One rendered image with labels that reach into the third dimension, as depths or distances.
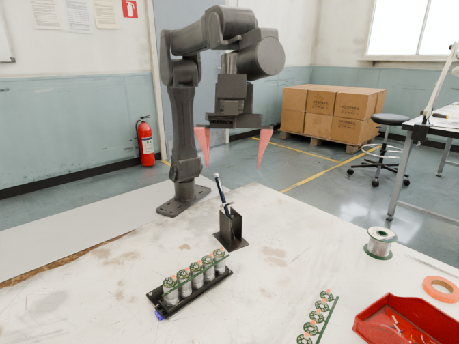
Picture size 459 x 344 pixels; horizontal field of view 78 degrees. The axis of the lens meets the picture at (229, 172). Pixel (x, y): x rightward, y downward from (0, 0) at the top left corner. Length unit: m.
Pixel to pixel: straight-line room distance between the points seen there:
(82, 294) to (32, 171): 2.55
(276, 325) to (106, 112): 2.86
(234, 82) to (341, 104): 3.46
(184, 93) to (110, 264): 0.44
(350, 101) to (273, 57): 3.37
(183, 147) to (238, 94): 0.38
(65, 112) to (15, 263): 2.38
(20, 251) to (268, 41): 0.70
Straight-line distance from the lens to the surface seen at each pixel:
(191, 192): 0.86
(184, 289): 0.55
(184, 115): 0.76
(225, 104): 0.44
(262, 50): 0.46
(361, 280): 0.67
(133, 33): 3.28
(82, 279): 0.68
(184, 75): 0.74
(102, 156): 3.25
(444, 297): 0.69
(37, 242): 0.85
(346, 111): 3.86
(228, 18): 0.53
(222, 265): 0.59
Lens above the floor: 1.17
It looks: 23 degrees down
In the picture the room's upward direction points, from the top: straight up
